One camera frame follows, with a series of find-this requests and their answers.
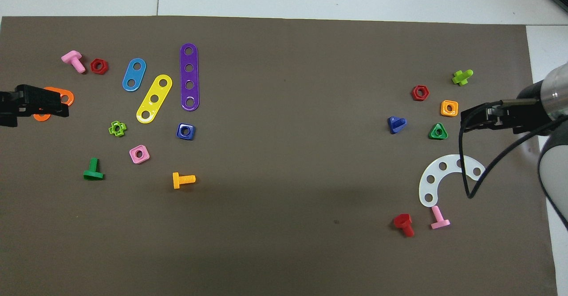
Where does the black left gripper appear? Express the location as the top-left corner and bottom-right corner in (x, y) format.
(0, 84), (70, 127)

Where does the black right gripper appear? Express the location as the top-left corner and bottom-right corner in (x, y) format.
(460, 80), (554, 135)

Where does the blue triangle-head plastic screw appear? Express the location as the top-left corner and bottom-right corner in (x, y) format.
(387, 116), (407, 134)

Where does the blue square plastic nut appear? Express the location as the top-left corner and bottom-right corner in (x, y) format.
(177, 123), (196, 141)

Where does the lime green cross screw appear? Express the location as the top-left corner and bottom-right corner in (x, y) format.
(452, 69), (474, 86)

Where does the green triangular plastic nut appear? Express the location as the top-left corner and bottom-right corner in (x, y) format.
(428, 122), (449, 140)

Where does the pink plastic screw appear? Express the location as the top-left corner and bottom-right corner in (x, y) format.
(61, 51), (87, 74)
(430, 205), (451, 230)

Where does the dark green plastic screw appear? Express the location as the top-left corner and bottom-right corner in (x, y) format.
(83, 158), (105, 181)

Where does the pink square plastic nut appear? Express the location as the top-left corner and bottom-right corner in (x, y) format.
(129, 145), (150, 165)

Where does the red hexagon-head plastic screw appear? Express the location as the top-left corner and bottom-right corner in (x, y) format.
(393, 213), (415, 238)

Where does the orange plastic screw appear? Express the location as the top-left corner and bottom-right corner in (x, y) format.
(172, 172), (196, 189)

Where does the orange heart-shaped plate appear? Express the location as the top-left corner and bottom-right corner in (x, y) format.
(33, 87), (75, 122)

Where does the white curved five-hole plate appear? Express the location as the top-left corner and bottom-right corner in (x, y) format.
(418, 154), (486, 208)

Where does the blue two-hole plate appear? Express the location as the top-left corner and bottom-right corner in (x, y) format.
(122, 58), (147, 92)

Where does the yellow three-hole plate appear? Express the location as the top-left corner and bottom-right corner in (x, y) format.
(136, 74), (173, 124)

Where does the purple four-hole plate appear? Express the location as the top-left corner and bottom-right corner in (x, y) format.
(179, 43), (200, 111)

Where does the brown table mat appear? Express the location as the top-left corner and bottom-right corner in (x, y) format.
(0, 16), (559, 296)

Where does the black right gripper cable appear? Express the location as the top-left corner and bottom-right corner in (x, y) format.
(458, 101), (568, 199)

